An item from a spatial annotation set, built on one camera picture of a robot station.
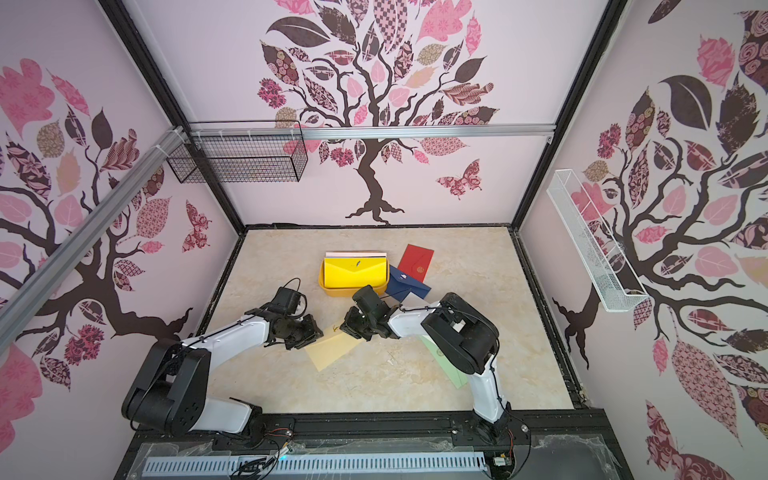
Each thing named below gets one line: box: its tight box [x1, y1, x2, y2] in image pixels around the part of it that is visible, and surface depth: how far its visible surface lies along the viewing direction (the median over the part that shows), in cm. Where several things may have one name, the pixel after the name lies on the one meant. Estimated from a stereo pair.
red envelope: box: [397, 244, 435, 283], surface depth 112 cm
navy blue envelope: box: [386, 265, 431, 302], surface depth 105 cm
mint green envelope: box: [420, 335, 469, 389], surface depth 83 cm
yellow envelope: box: [323, 256, 387, 288], surface depth 102 cm
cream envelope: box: [305, 332, 361, 372], surface depth 89 cm
